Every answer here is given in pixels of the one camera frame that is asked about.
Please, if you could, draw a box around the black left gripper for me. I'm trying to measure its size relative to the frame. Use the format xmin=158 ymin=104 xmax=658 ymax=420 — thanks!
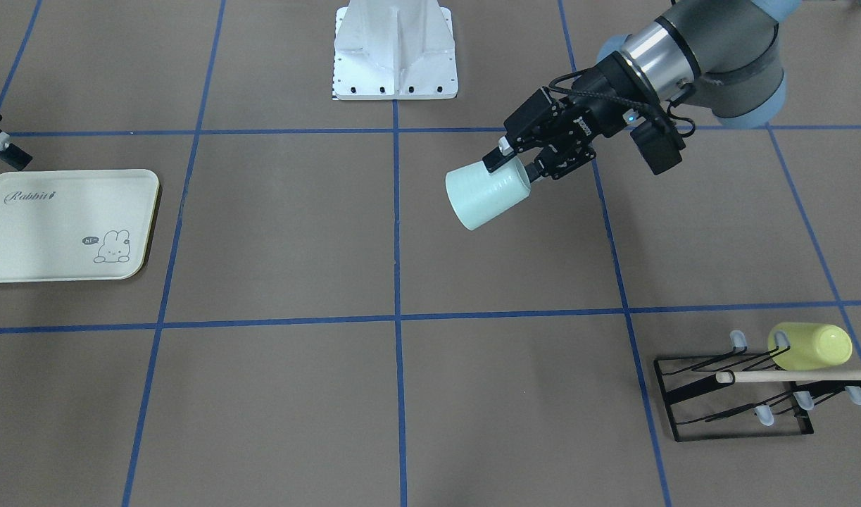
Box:
xmin=482 ymin=54 xmax=659 ymax=182

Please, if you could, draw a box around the light green cup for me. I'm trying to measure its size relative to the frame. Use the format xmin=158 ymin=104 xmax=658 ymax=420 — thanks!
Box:
xmin=444 ymin=158 xmax=531 ymax=231

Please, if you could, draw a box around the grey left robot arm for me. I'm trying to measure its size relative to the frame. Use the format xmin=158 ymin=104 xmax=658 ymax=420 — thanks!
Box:
xmin=479 ymin=1 xmax=800 ymax=182

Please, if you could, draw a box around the white rabbit tray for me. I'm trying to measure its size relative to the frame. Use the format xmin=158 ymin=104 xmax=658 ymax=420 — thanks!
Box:
xmin=0 ymin=169 xmax=161 ymax=283

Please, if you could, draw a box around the yellow cup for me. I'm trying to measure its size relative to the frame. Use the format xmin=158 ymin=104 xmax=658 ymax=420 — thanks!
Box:
xmin=767 ymin=322 xmax=854 ymax=371

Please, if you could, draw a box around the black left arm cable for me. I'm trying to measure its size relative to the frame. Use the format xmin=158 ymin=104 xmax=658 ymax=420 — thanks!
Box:
xmin=546 ymin=67 xmax=695 ymax=138

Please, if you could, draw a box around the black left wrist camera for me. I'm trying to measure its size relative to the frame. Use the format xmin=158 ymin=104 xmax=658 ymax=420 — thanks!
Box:
xmin=631 ymin=118 xmax=686 ymax=175

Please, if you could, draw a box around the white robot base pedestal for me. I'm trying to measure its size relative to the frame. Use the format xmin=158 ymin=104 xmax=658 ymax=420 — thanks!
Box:
xmin=332 ymin=1 xmax=459 ymax=101

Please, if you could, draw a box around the wooden rack handle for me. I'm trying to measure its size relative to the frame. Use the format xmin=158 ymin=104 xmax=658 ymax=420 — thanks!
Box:
xmin=714 ymin=370 xmax=861 ymax=385

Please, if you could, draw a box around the black wire cup rack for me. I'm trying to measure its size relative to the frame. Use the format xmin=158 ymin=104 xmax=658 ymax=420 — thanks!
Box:
xmin=653 ymin=330 xmax=861 ymax=443

